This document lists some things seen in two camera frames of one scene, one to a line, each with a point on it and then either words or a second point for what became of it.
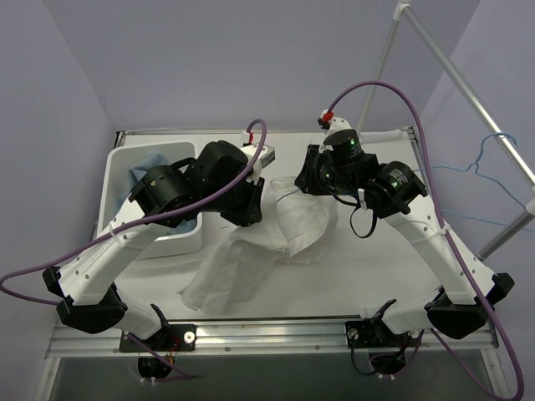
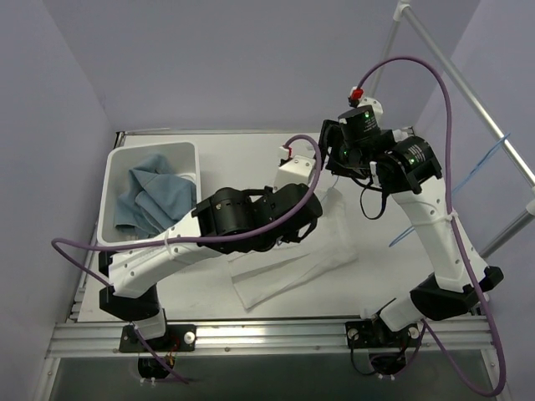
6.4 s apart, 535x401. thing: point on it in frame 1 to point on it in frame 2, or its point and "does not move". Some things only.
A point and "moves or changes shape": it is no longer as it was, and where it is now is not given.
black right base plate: (370, 334) does not move
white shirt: (294, 225) moves or changes shape
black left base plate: (170, 337) does not move
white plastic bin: (180, 239) does not move
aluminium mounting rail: (263, 340) does not move
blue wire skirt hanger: (486, 178) to (460, 180)
